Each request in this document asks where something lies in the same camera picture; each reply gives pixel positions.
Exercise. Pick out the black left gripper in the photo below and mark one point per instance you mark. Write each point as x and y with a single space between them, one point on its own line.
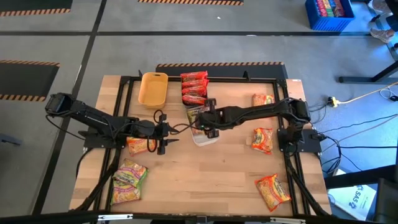
149 129

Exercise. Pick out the white plastic bin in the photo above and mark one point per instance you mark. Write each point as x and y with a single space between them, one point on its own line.
206 141

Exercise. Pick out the orange Saucy Noods packet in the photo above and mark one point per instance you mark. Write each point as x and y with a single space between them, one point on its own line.
194 75
195 83
195 99
194 91

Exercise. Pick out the yellow power plug block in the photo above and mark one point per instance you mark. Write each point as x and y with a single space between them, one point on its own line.
333 101

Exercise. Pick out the black desk leg frame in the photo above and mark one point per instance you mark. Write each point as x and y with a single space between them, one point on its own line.
351 79

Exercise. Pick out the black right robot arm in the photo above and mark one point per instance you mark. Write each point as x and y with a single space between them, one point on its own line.
258 110

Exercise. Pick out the orange chicken ramen packet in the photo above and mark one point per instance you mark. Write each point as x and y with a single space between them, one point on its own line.
262 99
273 192
138 146
262 140

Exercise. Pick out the black crossbar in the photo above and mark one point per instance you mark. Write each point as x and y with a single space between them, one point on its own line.
46 217

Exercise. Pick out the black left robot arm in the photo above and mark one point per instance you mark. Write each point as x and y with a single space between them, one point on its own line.
93 116

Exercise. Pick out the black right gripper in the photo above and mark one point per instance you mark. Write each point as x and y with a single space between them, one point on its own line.
212 119

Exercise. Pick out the black aluminium table frame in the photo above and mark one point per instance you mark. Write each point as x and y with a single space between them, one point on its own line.
230 80

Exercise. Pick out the yellow plastic bin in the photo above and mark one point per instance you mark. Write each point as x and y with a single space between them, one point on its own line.
153 88

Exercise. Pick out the dark grey box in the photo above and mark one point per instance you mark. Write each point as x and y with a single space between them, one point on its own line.
387 202

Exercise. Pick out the person's shoe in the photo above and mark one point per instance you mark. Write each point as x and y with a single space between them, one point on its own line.
382 34
379 4

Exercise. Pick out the black hazard-striped floor mat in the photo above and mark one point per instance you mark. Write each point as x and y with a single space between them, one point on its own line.
189 2
25 81
31 4
224 72

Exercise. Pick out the dark grey floor object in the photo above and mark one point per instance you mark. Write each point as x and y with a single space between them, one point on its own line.
9 140

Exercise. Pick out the blue plastic crate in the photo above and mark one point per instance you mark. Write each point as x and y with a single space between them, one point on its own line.
329 24

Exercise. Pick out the dark red box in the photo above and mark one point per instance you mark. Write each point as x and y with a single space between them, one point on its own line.
339 7

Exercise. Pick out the dark grey plastic bin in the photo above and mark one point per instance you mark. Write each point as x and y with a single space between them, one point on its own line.
194 106

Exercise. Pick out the green yellow box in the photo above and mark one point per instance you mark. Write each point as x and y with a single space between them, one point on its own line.
329 7

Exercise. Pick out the silver metal bracket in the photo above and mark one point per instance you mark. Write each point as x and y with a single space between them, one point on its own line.
287 220
115 216

